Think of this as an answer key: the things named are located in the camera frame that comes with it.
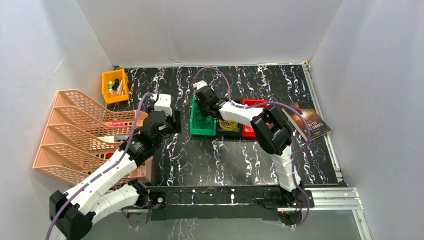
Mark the green plastic bin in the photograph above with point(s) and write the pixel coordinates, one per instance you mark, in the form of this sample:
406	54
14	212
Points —
200	125

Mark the yellow plastic bin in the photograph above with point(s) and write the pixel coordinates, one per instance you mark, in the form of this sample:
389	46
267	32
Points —
114	86

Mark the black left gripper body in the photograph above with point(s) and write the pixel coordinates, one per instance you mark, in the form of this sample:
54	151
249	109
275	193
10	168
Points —
176	121

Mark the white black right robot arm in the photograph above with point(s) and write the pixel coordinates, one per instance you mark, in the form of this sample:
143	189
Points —
271	130

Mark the red plastic bin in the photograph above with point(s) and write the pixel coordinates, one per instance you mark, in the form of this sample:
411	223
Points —
248	132

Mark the aluminium table frame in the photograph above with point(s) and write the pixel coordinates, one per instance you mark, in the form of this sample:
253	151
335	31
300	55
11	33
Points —
75	211

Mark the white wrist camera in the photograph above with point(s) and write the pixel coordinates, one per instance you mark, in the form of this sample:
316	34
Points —
198	85
162	103

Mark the peach plastic file rack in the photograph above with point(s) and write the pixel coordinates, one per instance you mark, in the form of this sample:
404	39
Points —
80	136

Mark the black plastic bin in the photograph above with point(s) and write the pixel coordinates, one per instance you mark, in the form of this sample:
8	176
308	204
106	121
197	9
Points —
228	129

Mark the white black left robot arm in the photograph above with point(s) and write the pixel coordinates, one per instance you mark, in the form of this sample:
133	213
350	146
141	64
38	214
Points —
75	211

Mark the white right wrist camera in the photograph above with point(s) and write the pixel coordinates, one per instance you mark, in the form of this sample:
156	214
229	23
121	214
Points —
198	85

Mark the dark paperback book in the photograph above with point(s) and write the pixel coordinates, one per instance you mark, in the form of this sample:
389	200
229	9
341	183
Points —
315	123

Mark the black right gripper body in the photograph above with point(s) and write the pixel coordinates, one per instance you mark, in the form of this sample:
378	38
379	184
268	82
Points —
203	108

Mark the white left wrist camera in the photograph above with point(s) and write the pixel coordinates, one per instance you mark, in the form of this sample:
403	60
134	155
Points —
162	103

